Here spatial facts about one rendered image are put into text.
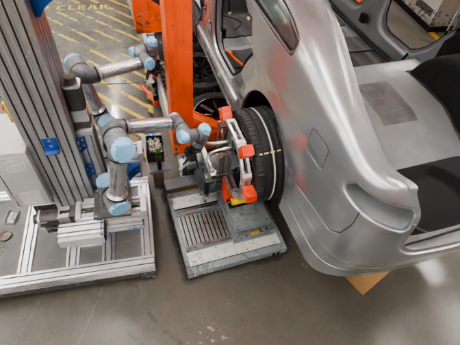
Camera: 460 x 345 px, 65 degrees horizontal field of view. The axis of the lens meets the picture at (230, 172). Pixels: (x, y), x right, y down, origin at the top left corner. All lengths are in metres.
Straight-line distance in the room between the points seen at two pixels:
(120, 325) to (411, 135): 2.48
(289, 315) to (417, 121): 1.71
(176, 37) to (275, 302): 2.00
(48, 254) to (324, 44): 2.33
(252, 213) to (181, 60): 1.35
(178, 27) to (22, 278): 1.98
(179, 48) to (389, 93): 1.66
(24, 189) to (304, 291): 2.08
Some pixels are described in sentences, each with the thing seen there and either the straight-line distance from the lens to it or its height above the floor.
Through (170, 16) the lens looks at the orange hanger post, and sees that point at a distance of 2.26.
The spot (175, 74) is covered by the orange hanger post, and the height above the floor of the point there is 1.29.
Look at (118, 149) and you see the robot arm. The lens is 1.78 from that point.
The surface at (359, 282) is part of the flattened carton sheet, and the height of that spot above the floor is 0.01.
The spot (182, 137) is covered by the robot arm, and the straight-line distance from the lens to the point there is 1.98.
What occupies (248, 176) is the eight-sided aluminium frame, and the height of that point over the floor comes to 0.97.
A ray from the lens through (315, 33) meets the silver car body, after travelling 1.95.
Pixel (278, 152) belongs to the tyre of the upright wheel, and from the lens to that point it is 2.26.
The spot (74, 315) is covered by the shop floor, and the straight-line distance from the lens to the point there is 2.98.
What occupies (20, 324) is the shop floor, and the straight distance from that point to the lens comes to 3.08.
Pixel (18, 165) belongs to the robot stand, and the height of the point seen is 1.14.
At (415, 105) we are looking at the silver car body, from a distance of 3.11.
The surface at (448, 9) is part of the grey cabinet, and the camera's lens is 6.82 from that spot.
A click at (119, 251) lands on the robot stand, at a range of 2.87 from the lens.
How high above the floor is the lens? 2.69
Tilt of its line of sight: 50 degrees down
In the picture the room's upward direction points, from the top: 6 degrees clockwise
